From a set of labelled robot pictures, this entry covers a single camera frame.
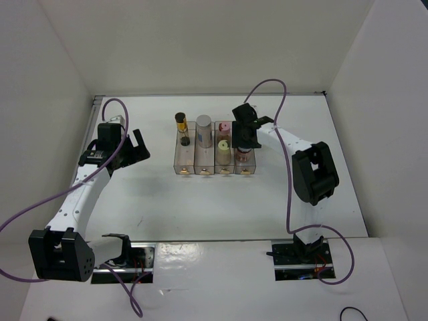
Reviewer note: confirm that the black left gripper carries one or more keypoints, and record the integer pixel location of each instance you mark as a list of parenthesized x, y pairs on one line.
[(122, 164)]

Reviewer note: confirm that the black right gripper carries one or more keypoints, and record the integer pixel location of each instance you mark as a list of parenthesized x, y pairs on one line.
[(237, 139)]

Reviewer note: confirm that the gold-capped dark sauce bottle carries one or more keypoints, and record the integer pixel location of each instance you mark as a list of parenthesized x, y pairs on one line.
[(182, 128)]

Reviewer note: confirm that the silver-capped blue-label shaker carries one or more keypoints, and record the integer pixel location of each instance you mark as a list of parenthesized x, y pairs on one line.
[(204, 131)]

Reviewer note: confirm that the yellow-lid spice jar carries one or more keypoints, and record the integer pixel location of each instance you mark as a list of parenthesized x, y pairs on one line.
[(223, 152)]

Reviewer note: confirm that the pink-lid spice jar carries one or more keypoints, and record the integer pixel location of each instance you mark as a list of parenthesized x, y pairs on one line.
[(223, 131)]

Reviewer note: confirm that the white-lid red-logo spice jar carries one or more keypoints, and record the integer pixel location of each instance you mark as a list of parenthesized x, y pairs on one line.
[(242, 155)]

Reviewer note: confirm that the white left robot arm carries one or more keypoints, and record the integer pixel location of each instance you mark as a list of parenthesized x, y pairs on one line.
[(60, 251)]

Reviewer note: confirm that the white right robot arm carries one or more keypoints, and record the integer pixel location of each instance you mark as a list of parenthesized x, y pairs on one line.
[(224, 200)]

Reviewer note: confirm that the clear bin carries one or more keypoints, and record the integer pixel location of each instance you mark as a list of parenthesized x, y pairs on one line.
[(224, 169), (244, 135), (184, 159), (205, 157)]

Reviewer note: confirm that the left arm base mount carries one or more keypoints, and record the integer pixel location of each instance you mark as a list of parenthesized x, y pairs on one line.
[(137, 261)]

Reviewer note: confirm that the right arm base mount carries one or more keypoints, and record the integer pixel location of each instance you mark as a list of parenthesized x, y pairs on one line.
[(288, 266)]

